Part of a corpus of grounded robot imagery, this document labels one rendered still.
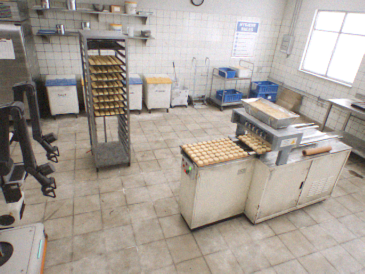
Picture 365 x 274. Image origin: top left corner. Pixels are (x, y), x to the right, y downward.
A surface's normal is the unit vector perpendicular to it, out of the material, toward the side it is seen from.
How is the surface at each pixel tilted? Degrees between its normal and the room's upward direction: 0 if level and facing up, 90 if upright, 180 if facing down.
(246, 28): 89
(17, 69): 90
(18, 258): 0
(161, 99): 92
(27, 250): 0
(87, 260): 0
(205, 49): 90
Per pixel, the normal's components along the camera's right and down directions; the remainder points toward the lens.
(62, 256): 0.07, -0.89
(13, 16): 0.34, 0.45
